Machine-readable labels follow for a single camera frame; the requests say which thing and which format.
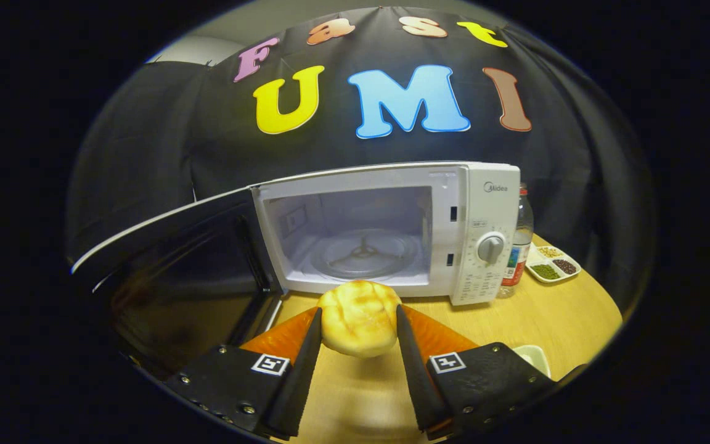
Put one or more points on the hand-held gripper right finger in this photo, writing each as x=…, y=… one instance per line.
x=420, y=382

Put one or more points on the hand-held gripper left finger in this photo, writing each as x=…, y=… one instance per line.
x=296, y=382

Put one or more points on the golden bread bun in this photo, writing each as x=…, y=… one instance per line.
x=358, y=317

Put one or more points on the white microwave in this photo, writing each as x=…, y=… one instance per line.
x=484, y=209

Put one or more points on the small white plate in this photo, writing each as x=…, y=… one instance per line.
x=534, y=359

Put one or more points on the clear plastic water bottle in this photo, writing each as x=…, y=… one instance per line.
x=521, y=246

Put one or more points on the white divided bean tray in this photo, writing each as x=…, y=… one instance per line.
x=552, y=265

